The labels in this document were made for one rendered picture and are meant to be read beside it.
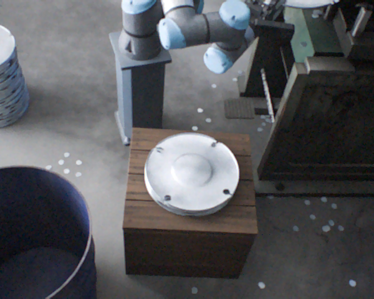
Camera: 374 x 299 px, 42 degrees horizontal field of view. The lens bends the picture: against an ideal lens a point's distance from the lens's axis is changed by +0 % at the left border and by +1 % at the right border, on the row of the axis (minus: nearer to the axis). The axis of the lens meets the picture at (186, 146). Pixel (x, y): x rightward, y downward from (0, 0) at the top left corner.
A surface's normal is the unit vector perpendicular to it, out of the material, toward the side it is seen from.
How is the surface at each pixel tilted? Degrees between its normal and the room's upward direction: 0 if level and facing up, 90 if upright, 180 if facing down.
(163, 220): 0
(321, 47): 0
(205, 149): 0
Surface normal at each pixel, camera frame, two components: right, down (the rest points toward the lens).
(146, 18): 0.30, 0.77
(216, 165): 0.07, -0.60
